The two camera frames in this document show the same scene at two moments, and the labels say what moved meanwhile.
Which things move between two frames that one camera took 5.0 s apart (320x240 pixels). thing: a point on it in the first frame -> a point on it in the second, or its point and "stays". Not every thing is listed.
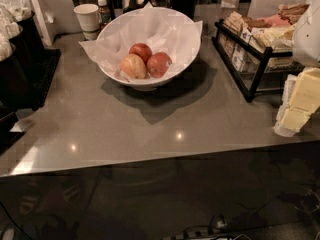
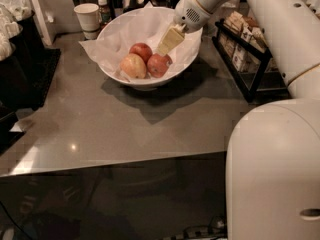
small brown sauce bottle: x=104 y=10 stays
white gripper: x=307 y=39 -> x=190 y=14
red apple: x=157 y=64 stays
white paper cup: x=88 y=16 stays
